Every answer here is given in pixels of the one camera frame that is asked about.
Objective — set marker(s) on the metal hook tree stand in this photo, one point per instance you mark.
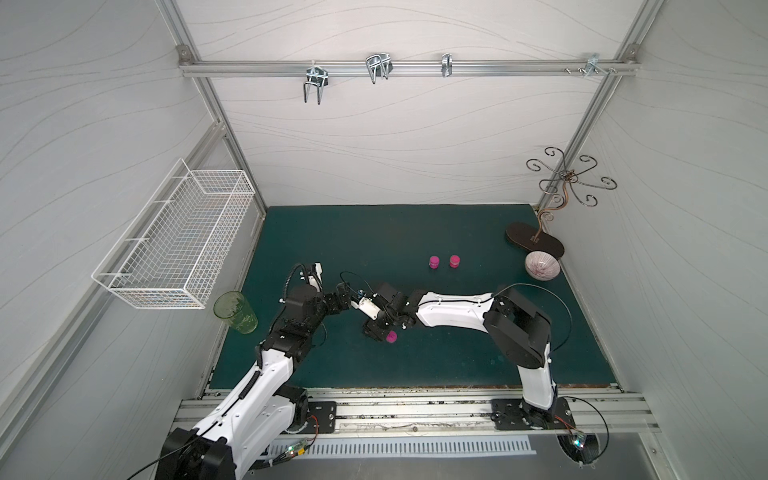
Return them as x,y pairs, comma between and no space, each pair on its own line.
559,190

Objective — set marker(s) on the white wire basket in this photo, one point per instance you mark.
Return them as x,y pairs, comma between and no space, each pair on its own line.
170,255

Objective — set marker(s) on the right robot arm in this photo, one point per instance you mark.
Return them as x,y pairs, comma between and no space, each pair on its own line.
519,329

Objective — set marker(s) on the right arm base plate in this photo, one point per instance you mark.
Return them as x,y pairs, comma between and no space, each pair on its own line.
516,415

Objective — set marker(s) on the small metal hook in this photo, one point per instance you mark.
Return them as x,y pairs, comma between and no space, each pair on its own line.
446,65

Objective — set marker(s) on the green table mat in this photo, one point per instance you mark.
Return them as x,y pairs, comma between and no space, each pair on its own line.
370,245

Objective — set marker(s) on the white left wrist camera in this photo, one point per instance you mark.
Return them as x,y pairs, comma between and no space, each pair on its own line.
314,276

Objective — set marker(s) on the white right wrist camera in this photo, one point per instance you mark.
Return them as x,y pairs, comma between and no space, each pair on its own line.
367,307

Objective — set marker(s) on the round black device with LED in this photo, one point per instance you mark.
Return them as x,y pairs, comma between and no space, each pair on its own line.
581,448

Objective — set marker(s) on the aluminium top crossbar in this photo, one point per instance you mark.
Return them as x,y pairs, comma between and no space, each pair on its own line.
626,66

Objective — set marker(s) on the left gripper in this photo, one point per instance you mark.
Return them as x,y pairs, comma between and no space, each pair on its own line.
345,297

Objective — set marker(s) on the pink patterned bowl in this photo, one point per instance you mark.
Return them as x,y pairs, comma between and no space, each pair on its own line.
542,266

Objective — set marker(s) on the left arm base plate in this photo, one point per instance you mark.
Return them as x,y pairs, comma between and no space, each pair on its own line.
316,417

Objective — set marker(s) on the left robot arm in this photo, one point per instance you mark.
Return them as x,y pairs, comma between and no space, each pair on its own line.
229,441

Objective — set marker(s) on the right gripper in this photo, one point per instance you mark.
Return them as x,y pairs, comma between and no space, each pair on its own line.
384,315

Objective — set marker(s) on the metal double hook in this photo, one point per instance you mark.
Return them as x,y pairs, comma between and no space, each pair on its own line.
317,79
379,66

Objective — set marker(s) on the white slotted cable duct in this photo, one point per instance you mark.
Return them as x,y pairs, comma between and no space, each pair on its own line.
420,447

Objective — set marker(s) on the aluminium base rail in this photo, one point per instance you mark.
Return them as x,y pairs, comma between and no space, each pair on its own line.
422,412

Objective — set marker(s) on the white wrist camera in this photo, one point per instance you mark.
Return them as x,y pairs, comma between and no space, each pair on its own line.
314,276
367,307

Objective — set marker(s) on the metal double hook middle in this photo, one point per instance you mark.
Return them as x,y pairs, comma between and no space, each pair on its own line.
379,66

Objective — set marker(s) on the green plastic cup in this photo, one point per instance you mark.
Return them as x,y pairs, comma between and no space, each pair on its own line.
233,309

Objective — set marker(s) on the metal double hook left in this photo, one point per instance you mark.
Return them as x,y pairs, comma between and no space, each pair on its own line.
317,79

